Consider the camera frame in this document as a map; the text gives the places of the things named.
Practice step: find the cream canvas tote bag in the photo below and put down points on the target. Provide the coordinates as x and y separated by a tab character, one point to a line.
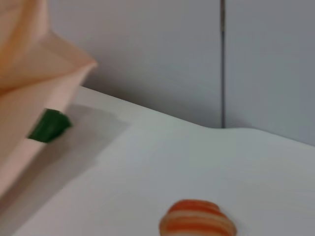
32	81

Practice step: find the orange striped bread roll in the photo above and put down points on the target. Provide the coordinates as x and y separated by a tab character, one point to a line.
197	220

